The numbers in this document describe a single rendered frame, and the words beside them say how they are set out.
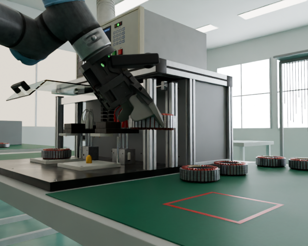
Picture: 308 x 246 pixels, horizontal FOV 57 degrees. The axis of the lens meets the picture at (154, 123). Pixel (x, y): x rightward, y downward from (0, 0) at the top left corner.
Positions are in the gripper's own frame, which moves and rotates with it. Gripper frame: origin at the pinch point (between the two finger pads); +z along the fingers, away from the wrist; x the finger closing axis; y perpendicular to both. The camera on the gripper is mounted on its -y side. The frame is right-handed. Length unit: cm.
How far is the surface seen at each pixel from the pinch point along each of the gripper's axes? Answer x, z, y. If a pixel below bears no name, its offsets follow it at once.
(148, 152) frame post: -18.2, 10.3, 0.6
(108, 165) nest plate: -27.3, 8.3, 11.7
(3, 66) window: -514, -133, 15
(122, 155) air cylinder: -35.3, 10.7, 4.8
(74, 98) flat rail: -63, -15, 4
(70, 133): -55, -5, 14
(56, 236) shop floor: -191, 72, 66
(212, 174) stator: -1.8, 21.3, -6.4
